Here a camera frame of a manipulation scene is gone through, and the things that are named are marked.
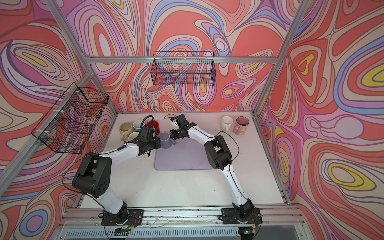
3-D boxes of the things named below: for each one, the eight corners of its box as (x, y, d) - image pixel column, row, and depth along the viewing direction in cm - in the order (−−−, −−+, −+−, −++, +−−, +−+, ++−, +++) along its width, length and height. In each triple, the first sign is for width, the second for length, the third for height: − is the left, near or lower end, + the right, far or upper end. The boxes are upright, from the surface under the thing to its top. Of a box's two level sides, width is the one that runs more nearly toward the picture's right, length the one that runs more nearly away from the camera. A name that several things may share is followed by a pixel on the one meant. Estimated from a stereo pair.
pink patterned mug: (233, 137, 106) (236, 127, 98) (231, 126, 113) (234, 116, 104) (247, 137, 106) (251, 127, 98) (243, 126, 113) (247, 116, 104)
